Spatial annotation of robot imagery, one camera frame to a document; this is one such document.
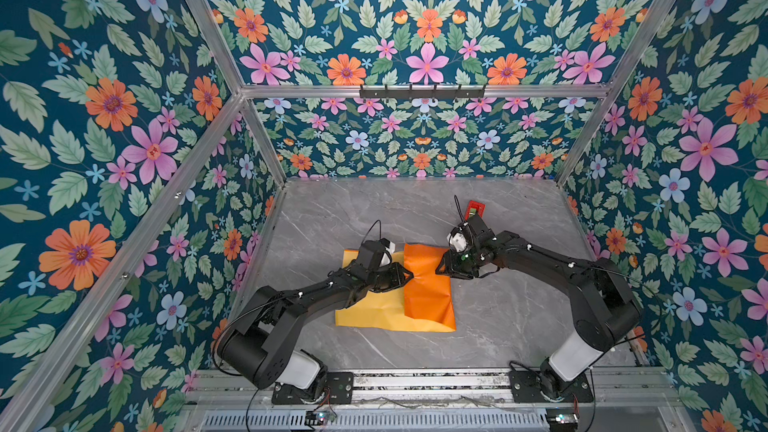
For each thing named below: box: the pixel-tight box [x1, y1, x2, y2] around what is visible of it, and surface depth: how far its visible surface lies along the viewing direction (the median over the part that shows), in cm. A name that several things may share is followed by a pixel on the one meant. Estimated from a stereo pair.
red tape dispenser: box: [464, 200, 486, 221], surface depth 106 cm
